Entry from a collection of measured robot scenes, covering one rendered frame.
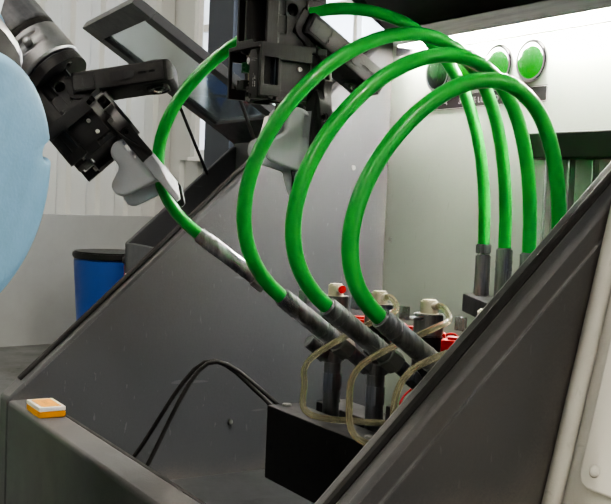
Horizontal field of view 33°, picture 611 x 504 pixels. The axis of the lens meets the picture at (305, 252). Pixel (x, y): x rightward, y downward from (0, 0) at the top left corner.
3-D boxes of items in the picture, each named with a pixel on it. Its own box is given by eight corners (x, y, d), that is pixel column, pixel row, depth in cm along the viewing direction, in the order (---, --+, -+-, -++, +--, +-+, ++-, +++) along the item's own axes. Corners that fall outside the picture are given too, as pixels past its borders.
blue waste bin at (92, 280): (54, 356, 737) (57, 248, 733) (127, 350, 776) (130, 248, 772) (95, 368, 692) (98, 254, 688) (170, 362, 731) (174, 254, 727)
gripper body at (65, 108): (93, 187, 118) (30, 111, 120) (151, 139, 118) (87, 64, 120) (74, 170, 110) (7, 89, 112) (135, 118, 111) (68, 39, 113)
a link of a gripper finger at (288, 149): (254, 197, 103) (257, 105, 103) (304, 200, 106) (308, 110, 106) (269, 198, 100) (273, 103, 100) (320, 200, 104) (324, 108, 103)
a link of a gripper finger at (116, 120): (149, 173, 113) (103, 118, 115) (161, 162, 113) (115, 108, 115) (136, 159, 108) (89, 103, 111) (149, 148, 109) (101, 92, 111)
